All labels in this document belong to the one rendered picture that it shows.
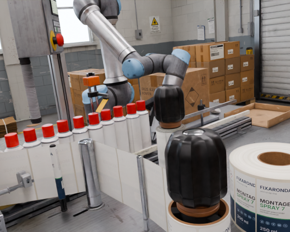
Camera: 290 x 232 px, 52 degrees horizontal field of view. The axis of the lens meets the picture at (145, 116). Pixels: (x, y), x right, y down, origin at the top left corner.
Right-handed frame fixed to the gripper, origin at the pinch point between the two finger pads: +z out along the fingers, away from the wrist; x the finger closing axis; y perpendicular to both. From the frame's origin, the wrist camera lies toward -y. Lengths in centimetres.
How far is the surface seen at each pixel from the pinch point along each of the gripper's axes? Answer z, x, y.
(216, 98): -94, 289, -205
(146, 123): -3.8, -6.9, 2.3
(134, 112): -6.1, -13.9, 2.5
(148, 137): 0.8, -3.8, 2.3
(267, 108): -37, 84, -4
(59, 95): -3.4, -35.9, -11.9
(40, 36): -17, -52, 0
